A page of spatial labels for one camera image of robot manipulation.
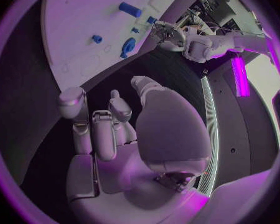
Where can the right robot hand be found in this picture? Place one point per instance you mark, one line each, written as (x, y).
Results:
(168, 127)

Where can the glowing light bar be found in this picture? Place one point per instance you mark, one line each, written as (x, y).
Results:
(240, 76)

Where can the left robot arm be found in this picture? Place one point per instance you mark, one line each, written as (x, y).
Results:
(224, 43)

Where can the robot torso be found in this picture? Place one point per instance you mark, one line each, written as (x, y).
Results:
(242, 134)

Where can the white task board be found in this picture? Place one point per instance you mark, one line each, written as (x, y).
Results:
(88, 31)

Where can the small blue plug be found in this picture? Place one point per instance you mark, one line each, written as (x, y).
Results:
(135, 30)

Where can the small blue block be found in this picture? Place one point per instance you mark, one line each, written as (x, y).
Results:
(151, 20)

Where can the workshop rack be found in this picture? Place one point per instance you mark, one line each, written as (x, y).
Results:
(207, 9)

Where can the long blue cylinder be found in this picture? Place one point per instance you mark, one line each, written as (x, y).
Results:
(130, 10)

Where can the blue gear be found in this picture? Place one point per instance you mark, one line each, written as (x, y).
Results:
(128, 47)

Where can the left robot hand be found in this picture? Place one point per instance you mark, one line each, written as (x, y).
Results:
(167, 34)

